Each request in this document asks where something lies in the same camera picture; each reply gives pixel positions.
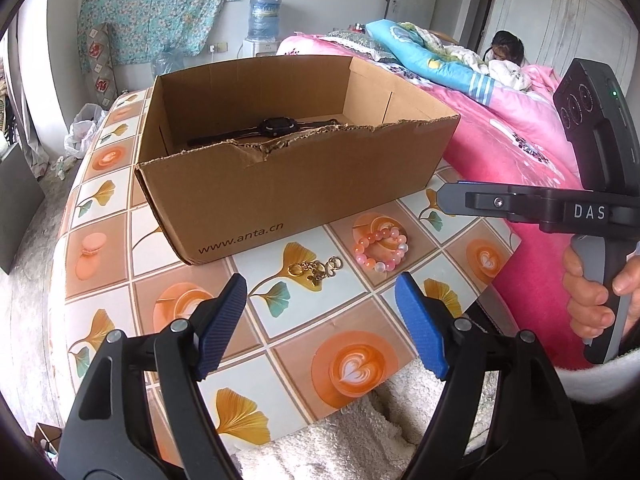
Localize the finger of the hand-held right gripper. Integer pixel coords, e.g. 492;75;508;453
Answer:
427;180;510;220

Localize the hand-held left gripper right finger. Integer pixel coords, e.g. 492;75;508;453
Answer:
394;271;588;480

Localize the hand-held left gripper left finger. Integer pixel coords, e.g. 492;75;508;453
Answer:
55;272;248;480

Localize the pink bead bracelet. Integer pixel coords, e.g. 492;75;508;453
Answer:
354;226;411;273

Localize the gold keychain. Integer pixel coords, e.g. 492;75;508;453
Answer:
286;256;345;288

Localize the brown cardboard box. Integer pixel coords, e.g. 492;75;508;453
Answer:
134;55;461;266

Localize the black wrist watch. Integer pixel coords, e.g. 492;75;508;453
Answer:
186;116;351;148

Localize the person's right hand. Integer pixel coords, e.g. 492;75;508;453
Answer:
562;246;640;347

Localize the pink floral blanket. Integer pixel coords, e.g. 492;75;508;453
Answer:
277;32;640;371

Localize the white fluffy garment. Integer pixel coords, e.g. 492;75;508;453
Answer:
235;355;501;480

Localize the blue patterned quilt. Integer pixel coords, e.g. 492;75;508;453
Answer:
365;19;496;106

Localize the white wardrobe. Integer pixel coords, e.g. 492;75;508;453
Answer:
500;0;640;111

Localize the small open cardboard box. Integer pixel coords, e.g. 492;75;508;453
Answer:
35;422;63;461

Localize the dark cabinet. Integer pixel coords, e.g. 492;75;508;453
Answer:
0;142;43;276

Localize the white plastic bag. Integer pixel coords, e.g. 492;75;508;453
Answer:
64;103;106;158

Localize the blue water bottle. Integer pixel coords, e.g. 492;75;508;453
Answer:
248;0;282;42

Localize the clear water jug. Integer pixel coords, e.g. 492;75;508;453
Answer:
151;45;185;77

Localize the rolled patterned mat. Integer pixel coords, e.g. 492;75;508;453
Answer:
82;22;118;108

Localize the floral wall cloth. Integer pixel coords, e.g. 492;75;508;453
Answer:
77;0;241;66

